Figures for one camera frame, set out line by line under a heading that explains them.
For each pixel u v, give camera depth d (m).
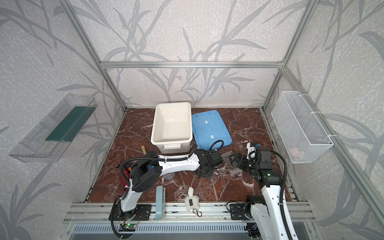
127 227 0.72
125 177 0.84
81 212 0.75
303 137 0.61
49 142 0.63
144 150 0.96
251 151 0.69
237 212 0.73
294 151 0.72
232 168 0.87
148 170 0.54
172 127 1.08
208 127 1.08
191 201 0.74
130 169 0.86
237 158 0.69
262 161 0.57
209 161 0.64
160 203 0.77
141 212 0.74
